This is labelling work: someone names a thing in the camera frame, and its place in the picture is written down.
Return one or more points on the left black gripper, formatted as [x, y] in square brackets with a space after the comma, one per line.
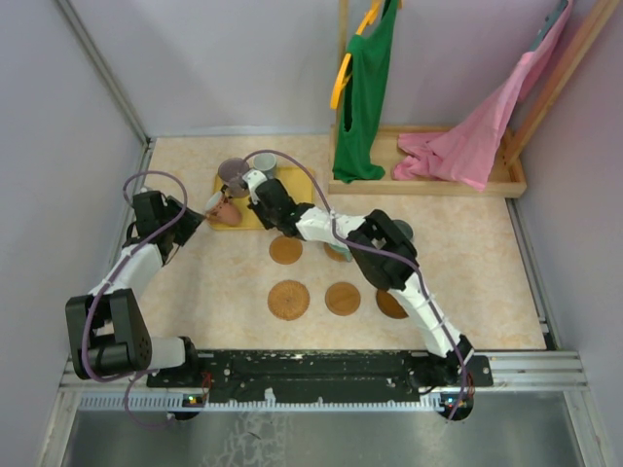
[190, 221]

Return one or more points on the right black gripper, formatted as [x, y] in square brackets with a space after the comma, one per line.
[256, 207]

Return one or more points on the light wooden coaster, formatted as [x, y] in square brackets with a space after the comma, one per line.
[286, 250]

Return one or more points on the pink mug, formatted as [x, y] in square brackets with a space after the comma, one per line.
[219, 209]

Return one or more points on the large woven rattan coaster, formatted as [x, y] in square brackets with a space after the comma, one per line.
[288, 300]

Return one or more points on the small orange wooden coaster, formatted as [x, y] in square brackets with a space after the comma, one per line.
[342, 298]

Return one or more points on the dark speckled grey mug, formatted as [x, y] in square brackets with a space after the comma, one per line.
[405, 228]

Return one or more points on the large brown wooden coaster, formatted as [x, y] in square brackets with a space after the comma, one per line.
[389, 306]

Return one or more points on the teal mug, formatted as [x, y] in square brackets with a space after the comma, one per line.
[340, 254]

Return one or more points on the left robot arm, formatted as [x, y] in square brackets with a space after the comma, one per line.
[107, 333]

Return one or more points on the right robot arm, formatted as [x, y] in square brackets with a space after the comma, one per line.
[386, 257]

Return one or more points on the yellow tray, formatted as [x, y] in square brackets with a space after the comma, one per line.
[297, 184]

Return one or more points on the grey-white mug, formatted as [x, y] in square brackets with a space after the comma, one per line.
[266, 163]

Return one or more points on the purple mug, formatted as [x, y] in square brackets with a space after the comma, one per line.
[230, 172]

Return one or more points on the green shirt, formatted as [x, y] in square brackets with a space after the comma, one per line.
[363, 99]

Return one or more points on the yellow hanger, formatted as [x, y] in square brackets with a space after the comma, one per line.
[369, 19]

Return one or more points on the pink shirt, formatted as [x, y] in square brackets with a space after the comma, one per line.
[466, 153]

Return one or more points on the wooden rack base tray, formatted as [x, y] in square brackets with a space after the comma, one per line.
[507, 179]

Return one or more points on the grey hanger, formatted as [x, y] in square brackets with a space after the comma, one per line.
[549, 22]

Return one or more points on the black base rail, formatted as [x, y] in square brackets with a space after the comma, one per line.
[350, 376]

